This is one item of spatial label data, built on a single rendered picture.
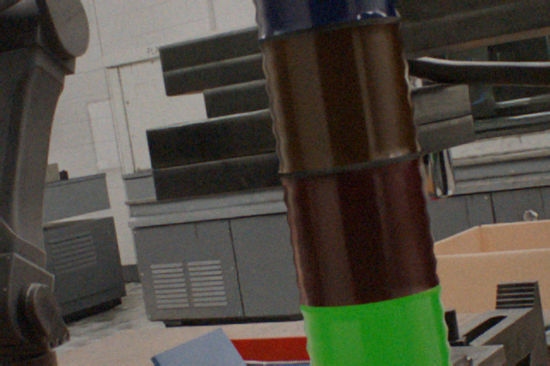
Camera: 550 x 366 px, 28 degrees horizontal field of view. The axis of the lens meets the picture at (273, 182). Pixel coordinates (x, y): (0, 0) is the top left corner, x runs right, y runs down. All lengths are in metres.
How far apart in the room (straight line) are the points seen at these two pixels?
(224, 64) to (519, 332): 0.33
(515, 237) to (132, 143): 3.59
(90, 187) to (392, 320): 7.70
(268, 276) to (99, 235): 2.12
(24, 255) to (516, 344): 0.40
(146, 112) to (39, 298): 5.66
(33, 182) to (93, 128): 8.57
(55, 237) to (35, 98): 6.71
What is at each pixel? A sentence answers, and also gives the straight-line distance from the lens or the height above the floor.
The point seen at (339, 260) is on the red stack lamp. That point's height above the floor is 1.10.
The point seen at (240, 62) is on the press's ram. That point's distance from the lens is 0.56.
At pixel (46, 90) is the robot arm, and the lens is 1.01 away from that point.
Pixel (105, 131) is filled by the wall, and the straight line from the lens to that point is 9.46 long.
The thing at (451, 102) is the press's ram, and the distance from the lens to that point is 0.63.
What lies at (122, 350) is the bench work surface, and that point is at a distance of 1.33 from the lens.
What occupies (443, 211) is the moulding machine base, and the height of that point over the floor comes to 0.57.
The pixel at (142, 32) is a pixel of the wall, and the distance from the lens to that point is 9.12.
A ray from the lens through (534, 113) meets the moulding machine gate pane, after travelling 5.30.
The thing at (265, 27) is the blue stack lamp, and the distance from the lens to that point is 0.29.
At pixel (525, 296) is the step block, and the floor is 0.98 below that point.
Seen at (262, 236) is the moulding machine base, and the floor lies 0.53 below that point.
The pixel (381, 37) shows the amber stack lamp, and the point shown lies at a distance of 0.28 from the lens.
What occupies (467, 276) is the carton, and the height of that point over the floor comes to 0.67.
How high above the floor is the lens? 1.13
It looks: 3 degrees down
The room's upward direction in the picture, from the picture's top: 9 degrees counter-clockwise
